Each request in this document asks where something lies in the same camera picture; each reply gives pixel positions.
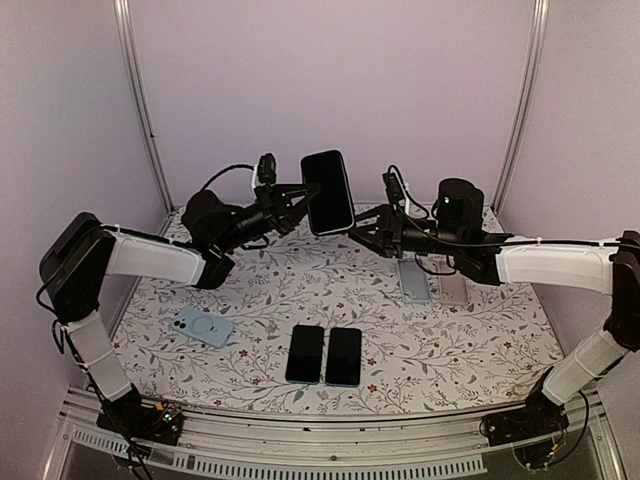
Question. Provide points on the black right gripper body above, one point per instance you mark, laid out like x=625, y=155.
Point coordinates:
x=398, y=240

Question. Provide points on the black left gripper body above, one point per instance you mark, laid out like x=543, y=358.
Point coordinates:
x=272, y=209

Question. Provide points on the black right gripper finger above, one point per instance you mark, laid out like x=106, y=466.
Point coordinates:
x=373, y=240
x=373, y=213

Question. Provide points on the black cased phone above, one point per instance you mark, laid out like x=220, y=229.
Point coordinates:
x=331, y=211

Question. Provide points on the light blue case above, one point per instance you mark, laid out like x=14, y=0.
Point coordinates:
x=414, y=286

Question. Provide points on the white phone case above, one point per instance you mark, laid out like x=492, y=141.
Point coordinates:
x=452, y=286

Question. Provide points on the phone with dark screen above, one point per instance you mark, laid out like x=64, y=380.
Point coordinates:
x=343, y=365

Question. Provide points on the bare phone dark screen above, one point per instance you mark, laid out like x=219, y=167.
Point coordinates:
x=305, y=354

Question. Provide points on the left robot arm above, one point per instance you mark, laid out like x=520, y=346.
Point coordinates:
x=74, y=268

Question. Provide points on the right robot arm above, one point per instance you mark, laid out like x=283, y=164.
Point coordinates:
x=609, y=267

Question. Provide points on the light blue cased phone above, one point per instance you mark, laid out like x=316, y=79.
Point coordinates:
x=213, y=331

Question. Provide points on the floral table mat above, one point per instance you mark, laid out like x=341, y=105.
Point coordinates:
x=416, y=358

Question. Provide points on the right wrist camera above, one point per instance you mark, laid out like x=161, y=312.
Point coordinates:
x=396, y=190

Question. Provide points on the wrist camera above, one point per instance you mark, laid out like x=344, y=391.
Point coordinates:
x=396, y=190
x=264, y=171

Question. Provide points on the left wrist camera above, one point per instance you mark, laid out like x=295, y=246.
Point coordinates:
x=264, y=171

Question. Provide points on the aluminium front rail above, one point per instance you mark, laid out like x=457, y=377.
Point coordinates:
x=217, y=443

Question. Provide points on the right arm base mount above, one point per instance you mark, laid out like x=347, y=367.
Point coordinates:
x=535, y=434

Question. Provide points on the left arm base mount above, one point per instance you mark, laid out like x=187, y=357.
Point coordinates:
x=134, y=420

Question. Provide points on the aluminium left corner post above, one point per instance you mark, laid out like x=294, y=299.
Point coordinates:
x=132, y=67

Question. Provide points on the aluminium corner post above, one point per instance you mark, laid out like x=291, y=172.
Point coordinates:
x=132, y=67
x=533, y=58

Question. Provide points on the aluminium right corner post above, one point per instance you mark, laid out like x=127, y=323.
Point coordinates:
x=533, y=58

